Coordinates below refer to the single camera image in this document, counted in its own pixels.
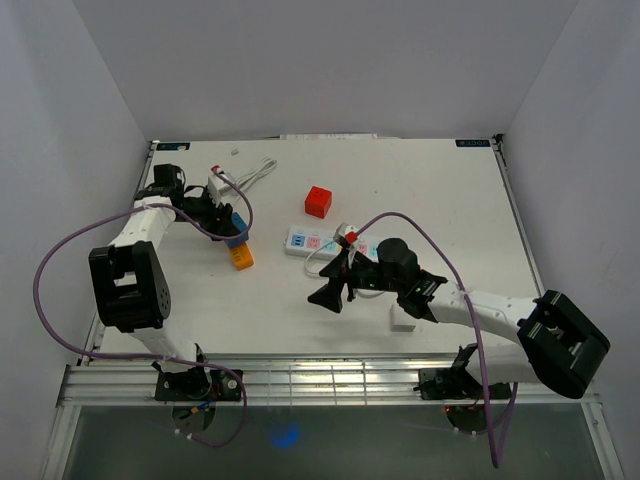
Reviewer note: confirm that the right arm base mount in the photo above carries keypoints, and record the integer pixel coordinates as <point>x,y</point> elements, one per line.
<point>451,383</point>

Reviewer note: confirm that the orange power strip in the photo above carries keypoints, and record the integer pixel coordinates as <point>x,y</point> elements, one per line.
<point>242,257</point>

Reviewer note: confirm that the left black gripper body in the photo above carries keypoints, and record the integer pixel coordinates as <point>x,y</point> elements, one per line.
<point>201,211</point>

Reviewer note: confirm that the white charger block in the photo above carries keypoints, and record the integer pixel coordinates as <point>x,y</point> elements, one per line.
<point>400,321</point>

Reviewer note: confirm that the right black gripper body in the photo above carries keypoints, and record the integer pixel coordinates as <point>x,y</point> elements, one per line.
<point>368,275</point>

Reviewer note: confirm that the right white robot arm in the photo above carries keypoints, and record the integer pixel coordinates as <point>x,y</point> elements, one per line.
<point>548,340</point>

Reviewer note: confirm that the aluminium frame rail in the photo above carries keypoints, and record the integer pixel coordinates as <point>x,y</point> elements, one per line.
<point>287,381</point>

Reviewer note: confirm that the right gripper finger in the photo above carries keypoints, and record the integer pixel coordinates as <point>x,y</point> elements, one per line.
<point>338,267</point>
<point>329,296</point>

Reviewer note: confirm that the white multicolour power strip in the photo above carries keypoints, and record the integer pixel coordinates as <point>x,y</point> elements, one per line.
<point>315,244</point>

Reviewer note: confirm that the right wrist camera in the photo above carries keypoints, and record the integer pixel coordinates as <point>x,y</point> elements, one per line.
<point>346,236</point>

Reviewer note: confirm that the red cube socket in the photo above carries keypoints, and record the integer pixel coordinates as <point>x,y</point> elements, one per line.
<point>318,202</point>

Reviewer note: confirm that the blue cube plug adapter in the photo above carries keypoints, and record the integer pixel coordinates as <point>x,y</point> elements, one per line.
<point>243,236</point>

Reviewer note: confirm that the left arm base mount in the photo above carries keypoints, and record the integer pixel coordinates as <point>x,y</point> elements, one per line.
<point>198,385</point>

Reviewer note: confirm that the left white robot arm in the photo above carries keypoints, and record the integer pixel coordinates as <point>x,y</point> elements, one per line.
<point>130,288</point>

